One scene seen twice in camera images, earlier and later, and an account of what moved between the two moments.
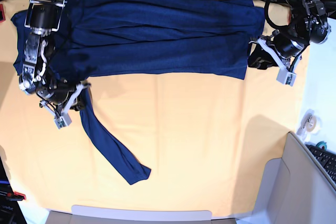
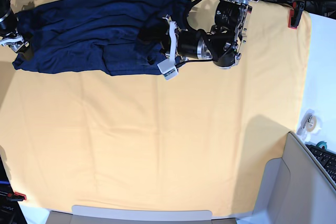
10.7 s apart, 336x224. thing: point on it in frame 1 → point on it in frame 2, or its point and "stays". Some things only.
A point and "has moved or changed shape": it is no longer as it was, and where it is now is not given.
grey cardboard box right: (295, 189) stays
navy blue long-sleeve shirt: (135, 33) has moved or changed shape
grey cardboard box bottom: (124, 214) stays
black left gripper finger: (80, 104) → (27, 52)
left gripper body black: (58, 93) → (14, 40)
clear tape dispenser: (310, 125) stays
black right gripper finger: (260, 59) → (157, 34)
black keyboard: (327, 158) stays
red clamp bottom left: (16, 196) stays
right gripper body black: (285, 47) → (182, 45)
